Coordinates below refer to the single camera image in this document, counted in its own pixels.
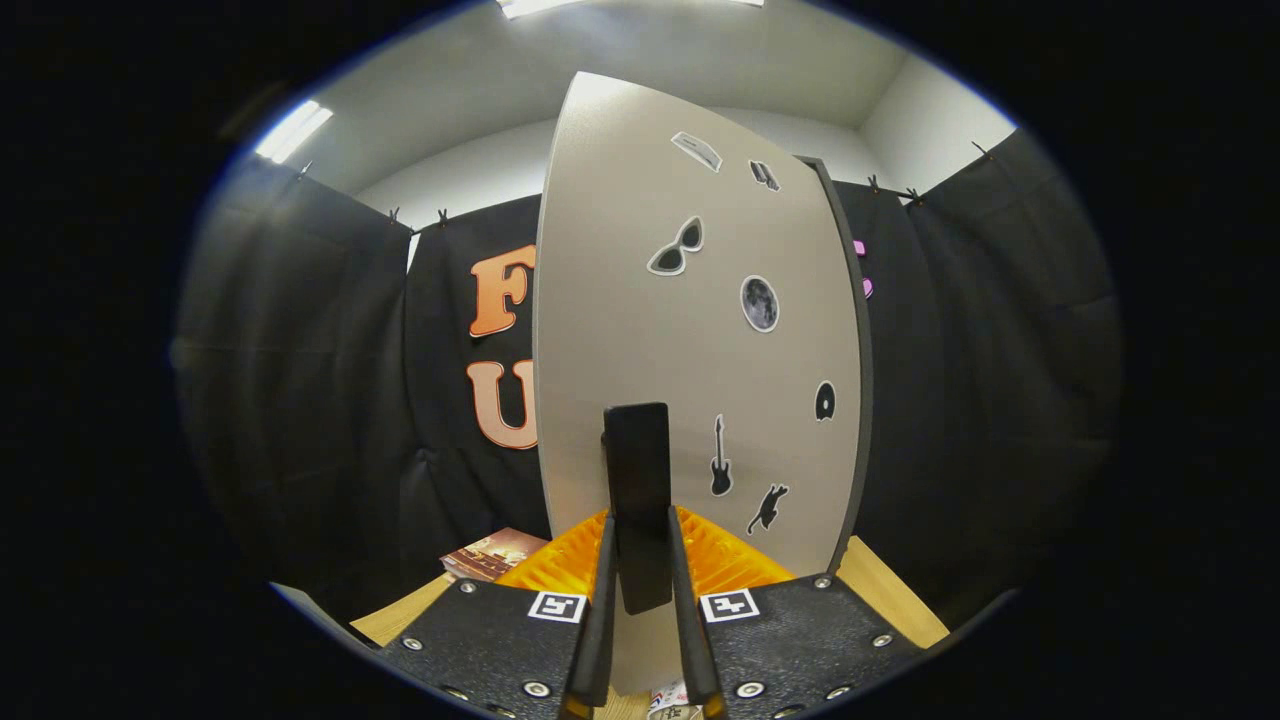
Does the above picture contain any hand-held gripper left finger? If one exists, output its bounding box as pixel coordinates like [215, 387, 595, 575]
[378, 510, 619, 720]

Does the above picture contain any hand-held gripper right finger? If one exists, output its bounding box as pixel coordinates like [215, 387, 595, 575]
[667, 505, 926, 720]

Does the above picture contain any black door handle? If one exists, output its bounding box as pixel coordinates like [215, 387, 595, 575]
[603, 402, 674, 616]

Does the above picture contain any beige shoe cabinet door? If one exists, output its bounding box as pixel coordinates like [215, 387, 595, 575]
[532, 70, 866, 696]

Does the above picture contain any dark grey shoe cabinet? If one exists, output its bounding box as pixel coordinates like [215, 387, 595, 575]
[798, 154, 875, 579]

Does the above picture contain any black backdrop cloth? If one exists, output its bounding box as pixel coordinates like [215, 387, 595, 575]
[175, 128, 1126, 631]

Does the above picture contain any long ceiling light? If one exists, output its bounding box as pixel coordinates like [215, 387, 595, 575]
[254, 100, 334, 165]
[497, 0, 766, 21]

